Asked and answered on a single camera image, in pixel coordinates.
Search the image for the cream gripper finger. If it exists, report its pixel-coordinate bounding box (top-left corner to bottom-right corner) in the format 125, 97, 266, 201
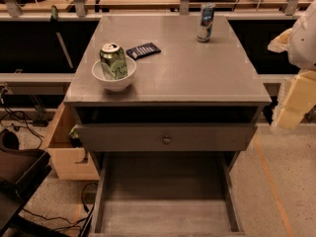
268, 28, 292, 53
275, 70, 316, 130

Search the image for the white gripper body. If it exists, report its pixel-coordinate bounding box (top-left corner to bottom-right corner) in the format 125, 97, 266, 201
288, 1, 316, 70

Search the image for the green soda can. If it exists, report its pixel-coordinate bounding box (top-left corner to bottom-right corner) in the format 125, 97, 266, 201
100, 42, 127, 80

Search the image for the blue energy drink can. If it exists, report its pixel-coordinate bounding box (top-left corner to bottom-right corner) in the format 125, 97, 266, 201
197, 3, 215, 42

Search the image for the white ceramic bowl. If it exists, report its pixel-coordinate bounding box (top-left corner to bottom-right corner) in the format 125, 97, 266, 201
92, 56, 136, 92

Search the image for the grey wooden cabinet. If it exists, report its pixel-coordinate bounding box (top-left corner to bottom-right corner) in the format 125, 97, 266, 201
63, 14, 273, 237

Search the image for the dark blue snack packet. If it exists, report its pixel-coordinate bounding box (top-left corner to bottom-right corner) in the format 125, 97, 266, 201
125, 42, 161, 60

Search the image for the round brass drawer knob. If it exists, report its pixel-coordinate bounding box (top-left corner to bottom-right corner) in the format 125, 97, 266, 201
162, 135, 172, 145

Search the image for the grey open lower drawer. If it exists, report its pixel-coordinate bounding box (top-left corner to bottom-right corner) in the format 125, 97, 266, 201
89, 153, 246, 237

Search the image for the grey upper drawer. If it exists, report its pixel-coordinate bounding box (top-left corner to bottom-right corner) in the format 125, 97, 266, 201
76, 123, 257, 152

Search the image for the light wooden box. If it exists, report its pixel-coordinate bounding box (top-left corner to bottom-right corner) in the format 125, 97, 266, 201
41, 104, 99, 181

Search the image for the black floor cable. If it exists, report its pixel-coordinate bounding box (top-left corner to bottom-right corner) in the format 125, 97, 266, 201
19, 181, 99, 235

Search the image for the green handled tool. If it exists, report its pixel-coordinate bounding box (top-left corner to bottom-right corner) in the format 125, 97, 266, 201
50, 5, 74, 69

